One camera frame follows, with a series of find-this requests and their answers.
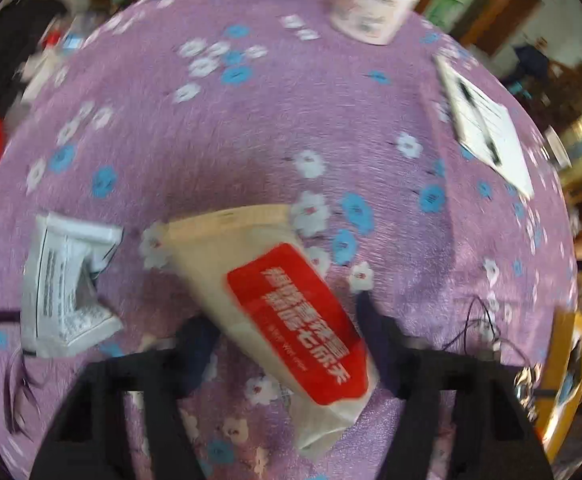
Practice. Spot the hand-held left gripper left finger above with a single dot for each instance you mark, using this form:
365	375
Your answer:
196	355

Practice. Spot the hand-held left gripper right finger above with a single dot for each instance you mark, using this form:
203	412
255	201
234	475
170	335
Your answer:
378	345

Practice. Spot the red label tissue pack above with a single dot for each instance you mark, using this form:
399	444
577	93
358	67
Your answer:
291	320

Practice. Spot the yellow cardboard box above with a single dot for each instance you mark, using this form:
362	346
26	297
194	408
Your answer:
568	385

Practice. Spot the thin black thread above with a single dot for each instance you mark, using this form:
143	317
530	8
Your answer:
481	317

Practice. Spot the crumpled white printed packet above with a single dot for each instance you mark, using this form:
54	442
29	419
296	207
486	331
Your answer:
66	280

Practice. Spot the eyeglasses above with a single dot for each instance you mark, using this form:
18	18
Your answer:
13	390

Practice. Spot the white notepad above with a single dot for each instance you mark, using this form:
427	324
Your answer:
491	135

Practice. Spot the black pen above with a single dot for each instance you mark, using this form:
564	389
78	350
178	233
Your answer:
476	115

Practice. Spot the white plastic jar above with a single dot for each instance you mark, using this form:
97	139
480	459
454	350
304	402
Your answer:
371	0

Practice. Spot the wooden door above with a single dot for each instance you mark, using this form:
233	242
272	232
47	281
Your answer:
511	15

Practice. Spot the dark coat on stair post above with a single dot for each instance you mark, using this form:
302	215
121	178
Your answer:
531	62

